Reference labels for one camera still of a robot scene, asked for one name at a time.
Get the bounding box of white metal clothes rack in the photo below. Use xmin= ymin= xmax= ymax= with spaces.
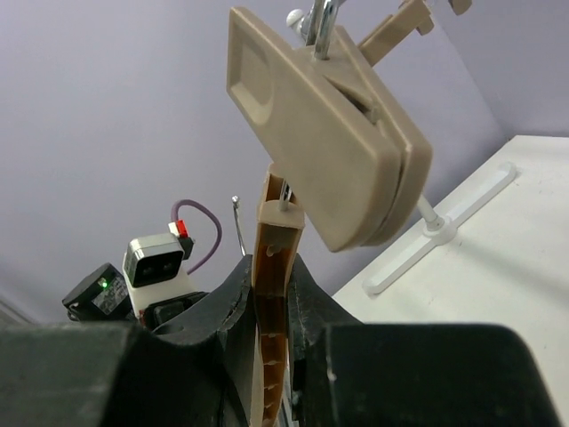
xmin=281 ymin=1 xmax=517 ymax=298

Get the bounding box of beige clip hanger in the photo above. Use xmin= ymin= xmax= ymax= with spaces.
xmin=357 ymin=0 xmax=473 ymax=66

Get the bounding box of beige hanger with orange underwear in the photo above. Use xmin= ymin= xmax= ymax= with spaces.
xmin=227 ymin=1 xmax=433 ymax=426

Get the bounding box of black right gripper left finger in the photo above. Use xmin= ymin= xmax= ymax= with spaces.
xmin=1 ymin=256 xmax=260 ymax=426

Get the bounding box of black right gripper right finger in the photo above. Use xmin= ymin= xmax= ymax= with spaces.
xmin=287 ymin=258 xmax=561 ymax=426

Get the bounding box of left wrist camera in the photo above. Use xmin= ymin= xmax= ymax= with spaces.
xmin=122 ymin=220 xmax=196 ymax=319

